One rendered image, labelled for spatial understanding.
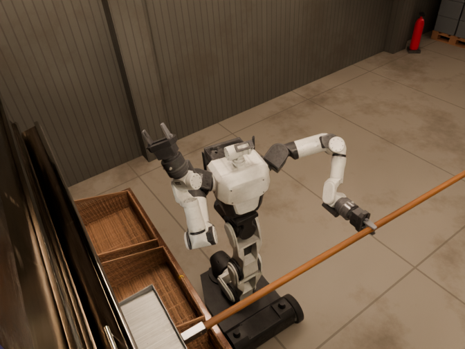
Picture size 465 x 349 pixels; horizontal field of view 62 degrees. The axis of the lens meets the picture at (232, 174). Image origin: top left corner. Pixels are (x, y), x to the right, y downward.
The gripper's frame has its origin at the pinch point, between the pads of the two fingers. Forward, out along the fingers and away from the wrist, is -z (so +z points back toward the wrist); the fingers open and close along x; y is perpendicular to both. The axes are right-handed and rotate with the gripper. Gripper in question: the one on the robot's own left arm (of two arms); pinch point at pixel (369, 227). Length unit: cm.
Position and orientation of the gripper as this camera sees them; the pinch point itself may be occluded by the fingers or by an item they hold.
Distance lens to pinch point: 186.8
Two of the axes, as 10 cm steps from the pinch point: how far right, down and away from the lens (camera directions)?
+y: -8.5, 3.7, -3.8
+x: 0.5, 7.7, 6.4
